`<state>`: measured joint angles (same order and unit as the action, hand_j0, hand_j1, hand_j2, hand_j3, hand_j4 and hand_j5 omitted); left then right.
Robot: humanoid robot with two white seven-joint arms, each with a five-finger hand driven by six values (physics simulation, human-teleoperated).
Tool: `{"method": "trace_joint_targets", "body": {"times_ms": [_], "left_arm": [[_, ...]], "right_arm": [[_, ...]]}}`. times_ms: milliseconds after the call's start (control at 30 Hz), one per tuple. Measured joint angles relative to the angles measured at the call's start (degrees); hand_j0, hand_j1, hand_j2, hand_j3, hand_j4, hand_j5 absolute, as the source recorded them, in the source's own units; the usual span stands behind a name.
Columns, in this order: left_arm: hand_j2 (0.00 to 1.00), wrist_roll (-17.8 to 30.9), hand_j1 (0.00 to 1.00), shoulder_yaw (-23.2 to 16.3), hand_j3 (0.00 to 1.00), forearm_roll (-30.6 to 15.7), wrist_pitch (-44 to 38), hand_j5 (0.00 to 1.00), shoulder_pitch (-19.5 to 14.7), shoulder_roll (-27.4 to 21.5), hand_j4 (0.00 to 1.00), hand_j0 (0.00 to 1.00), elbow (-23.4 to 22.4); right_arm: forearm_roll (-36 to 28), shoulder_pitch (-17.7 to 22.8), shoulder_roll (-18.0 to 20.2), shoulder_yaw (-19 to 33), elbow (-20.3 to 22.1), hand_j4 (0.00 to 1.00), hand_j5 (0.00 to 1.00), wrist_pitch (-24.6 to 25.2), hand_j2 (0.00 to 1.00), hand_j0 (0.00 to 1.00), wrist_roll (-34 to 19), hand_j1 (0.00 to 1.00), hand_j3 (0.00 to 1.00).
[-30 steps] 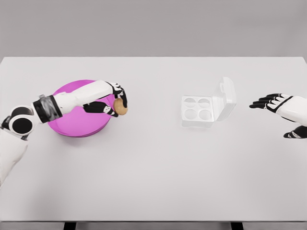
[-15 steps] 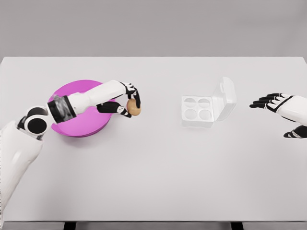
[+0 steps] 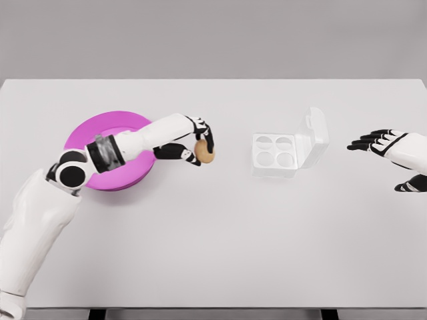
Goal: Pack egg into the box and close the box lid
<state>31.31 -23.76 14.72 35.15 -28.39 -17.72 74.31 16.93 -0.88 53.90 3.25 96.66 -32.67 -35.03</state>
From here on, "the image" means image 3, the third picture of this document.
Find brown egg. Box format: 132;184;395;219
194;139;216;165

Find right robot hand striped fingers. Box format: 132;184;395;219
346;129;427;193

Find left robot hand striped fingers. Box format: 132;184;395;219
151;113;217;167

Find clear plastic egg box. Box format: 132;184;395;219
250;106;331;179

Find pink round plate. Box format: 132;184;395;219
63;110;156;192

